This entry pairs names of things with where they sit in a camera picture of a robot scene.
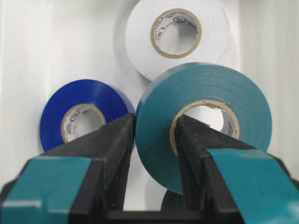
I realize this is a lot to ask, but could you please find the green tape roll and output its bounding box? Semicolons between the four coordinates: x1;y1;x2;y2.
135;63;272;194

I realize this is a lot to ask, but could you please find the black tape roll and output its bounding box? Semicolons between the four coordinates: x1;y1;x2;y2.
161;190;185;211

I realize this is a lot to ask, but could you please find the white tape roll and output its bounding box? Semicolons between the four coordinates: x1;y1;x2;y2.
114;0;230;82

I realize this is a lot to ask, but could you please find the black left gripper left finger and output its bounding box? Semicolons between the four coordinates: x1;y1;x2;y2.
0;113;135;224

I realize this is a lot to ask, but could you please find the white plastic tray case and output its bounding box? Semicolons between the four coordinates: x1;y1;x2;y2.
0;0;299;213

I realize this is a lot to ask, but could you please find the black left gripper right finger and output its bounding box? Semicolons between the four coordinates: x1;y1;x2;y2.
175;116;299;224

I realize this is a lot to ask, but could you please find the blue tape roll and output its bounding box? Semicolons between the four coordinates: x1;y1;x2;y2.
40;79;135;152

